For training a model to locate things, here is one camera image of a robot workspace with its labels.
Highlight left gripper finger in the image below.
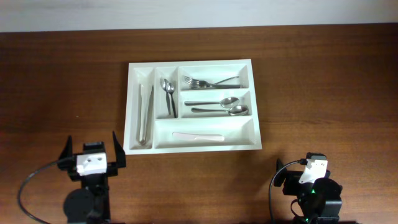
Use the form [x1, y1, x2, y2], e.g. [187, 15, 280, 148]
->
[57, 136, 73, 170]
[112, 131, 126, 168]

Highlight metal tweezers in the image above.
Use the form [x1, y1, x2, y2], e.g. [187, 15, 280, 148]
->
[138, 84, 154, 146]

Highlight large spoon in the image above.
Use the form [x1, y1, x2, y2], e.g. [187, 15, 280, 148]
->
[184, 97, 240, 108]
[191, 105, 249, 116]

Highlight small teaspoon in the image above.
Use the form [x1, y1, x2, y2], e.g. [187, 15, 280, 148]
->
[161, 79, 171, 115]
[167, 82, 177, 118]

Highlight fork black handle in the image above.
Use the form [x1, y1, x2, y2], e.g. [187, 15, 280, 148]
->
[189, 75, 240, 90]

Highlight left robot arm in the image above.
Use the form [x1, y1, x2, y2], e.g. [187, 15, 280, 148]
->
[57, 133, 126, 223]

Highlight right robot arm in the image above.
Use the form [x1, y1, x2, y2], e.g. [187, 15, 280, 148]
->
[268, 152, 343, 224]

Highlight white cutlery tray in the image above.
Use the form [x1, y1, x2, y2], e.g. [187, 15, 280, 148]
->
[123, 59, 262, 155]

